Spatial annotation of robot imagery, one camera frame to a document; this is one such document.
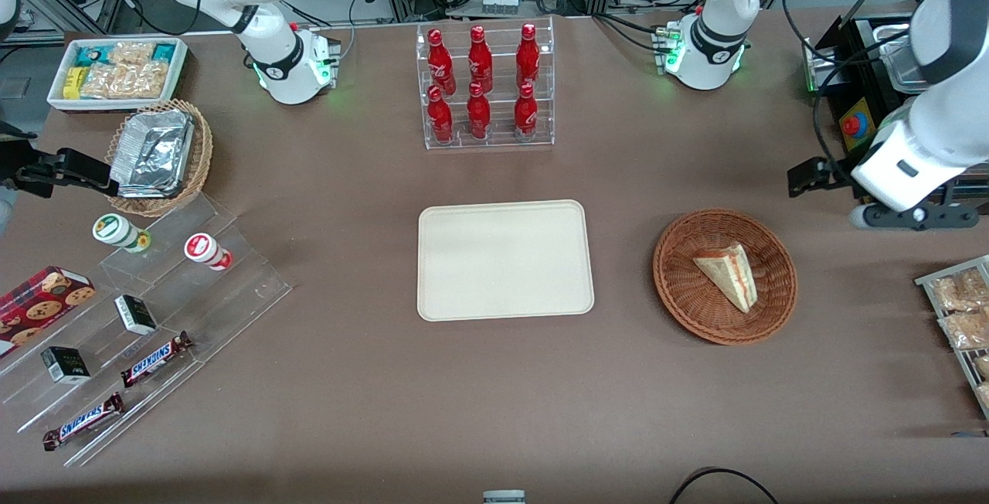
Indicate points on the triangular sandwich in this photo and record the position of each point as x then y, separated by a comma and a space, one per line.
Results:
730, 276

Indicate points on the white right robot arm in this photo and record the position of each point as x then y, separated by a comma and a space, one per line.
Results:
270, 48

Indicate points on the light wicker basket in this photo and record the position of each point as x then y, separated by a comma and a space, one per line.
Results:
202, 156

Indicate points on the brown round wicker basket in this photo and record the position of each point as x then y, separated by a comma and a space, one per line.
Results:
688, 287

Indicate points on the cream rectangular tray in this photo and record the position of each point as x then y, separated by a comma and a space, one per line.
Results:
505, 260

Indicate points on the yellow emergency stop box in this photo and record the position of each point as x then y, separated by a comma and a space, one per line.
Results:
859, 124

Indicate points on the green lid cup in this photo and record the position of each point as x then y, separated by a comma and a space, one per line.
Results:
114, 230

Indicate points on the stacked foil containers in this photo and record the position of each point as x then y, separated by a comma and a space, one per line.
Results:
154, 152

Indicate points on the yellow snack pack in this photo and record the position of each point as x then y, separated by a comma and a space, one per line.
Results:
74, 83

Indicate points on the clear bag of crackers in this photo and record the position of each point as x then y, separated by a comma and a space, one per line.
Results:
127, 80

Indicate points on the silver box with green light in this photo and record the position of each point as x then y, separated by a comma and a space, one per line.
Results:
811, 63

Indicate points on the black metal shelf stand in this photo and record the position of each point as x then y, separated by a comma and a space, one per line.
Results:
865, 63

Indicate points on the teal snack pack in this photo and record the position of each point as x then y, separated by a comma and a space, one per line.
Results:
90, 56

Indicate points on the clear pack of pastries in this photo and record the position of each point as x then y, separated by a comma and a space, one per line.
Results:
966, 330
962, 291

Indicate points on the red cookie box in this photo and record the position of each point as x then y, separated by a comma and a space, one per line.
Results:
39, 303

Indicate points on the white snack bin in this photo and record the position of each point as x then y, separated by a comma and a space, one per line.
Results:
179, 71

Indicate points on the red lid cup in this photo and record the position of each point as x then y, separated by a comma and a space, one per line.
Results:
202, 249

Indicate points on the small dark box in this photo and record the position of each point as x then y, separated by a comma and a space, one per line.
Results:
66, 365
136, 314

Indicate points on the clear acrylic step shelf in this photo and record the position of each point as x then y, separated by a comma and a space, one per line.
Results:
224, 295

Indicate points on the Snickers bar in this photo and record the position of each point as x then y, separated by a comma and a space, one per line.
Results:
83, 420
154, 359

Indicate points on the red cola bottle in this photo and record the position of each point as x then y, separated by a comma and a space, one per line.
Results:
480, 59
440, 63
525, 114
478, 116
528, 56
440, 119

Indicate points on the clear acrylic bottle rack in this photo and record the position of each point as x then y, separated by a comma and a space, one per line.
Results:
488, 144

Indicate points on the small grey white object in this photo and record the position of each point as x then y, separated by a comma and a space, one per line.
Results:
504, 498

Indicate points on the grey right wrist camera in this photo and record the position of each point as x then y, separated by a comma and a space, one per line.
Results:
5, 210

